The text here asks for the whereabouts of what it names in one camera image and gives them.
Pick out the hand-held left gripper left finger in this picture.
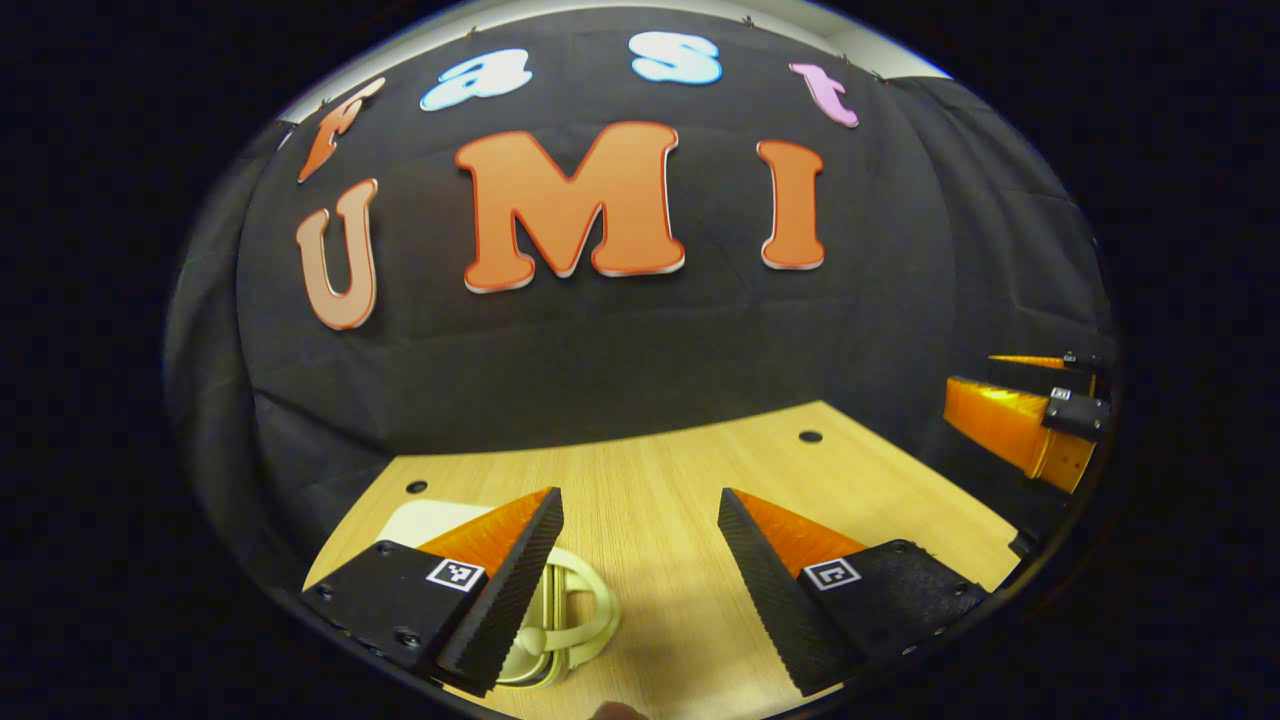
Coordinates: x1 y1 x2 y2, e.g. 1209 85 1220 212
300 486 566 699

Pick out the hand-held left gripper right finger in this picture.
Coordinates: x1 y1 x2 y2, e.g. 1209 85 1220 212
717 487 991 699

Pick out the pale yellow suitcase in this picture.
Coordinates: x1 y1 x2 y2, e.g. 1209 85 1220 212
385 500 621 689

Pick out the black backdrop cloth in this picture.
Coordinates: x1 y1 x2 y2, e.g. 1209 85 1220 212
165 5 1116 591

